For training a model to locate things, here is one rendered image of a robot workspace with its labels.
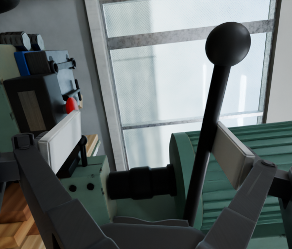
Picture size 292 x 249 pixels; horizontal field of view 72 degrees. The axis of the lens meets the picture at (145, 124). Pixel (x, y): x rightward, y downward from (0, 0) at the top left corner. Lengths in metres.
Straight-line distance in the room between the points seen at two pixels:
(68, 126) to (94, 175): 0.19
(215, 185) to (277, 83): 1.71
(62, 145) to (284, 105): 2.00
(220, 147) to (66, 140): 0.13
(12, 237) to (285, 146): 0.40
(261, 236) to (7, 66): 0.46
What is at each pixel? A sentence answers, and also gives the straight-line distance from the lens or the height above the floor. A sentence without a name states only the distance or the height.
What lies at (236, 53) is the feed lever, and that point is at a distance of 0.17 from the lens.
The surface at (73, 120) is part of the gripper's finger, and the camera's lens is 0.19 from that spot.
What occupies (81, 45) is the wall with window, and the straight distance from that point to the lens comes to 1.68.
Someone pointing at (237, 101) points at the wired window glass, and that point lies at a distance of 1.95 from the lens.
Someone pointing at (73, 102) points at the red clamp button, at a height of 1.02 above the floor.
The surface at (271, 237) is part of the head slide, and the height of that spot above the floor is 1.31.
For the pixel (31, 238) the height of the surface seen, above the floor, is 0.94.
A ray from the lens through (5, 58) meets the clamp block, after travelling 0.30.
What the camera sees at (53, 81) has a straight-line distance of 0.28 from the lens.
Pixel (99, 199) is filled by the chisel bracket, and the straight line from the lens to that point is 0.38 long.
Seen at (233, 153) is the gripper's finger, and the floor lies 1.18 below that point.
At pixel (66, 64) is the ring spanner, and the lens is 0.35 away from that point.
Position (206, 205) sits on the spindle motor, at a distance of 0.33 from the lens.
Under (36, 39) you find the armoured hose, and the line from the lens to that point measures 0.36.
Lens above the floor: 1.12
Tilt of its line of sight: 1 degrees down
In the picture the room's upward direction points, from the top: 84 degrees clockwise
